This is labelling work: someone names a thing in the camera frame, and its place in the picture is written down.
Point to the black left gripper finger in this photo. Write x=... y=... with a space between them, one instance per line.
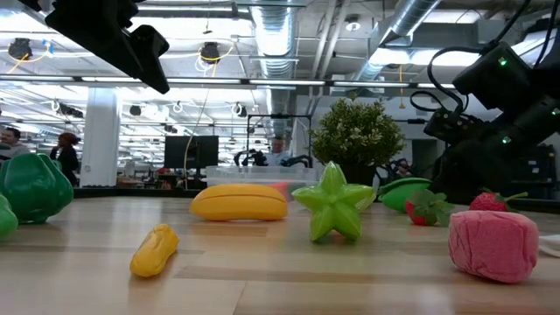
x=155 y=52
x=96 y=30

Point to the red toy strawberry with stem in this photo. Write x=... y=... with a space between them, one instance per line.
x=487 y=202

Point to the leafy red toy strawberry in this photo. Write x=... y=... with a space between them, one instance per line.
x=426 y=209

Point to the green toy pea pod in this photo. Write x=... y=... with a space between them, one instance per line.
x=396 y=197

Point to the pink foam block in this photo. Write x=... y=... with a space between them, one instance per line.
x=494 y=245

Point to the dark green toy bell pepper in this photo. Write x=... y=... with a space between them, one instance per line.
x=35 y=188

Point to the yellow toy banana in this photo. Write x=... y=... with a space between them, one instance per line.
x=238 y=202

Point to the small yellow toy vegetable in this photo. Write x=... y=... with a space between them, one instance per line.
x=154 y=251

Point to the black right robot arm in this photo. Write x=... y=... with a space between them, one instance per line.
x=494 y=74

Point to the clear plastic tupperware container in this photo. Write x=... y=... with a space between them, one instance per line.
x=245 y=175

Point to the black cabinet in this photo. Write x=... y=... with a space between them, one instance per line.
x=536 y=172

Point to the white pillar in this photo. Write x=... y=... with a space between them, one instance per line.
x=100 y=140

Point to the black flat monitor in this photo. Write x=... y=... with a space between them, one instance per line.
x=192 y=152

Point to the potted green artificial plant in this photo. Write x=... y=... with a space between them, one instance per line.
x=356 y=131

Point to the person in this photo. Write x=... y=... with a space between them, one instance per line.
x=277 y=153
x=13 y=146
x=66 y=159

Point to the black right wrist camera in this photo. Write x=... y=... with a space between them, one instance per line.
x=452 y=126

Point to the silver spiral ventilation duct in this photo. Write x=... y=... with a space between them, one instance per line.
x=275 y=35
x=411 y=17

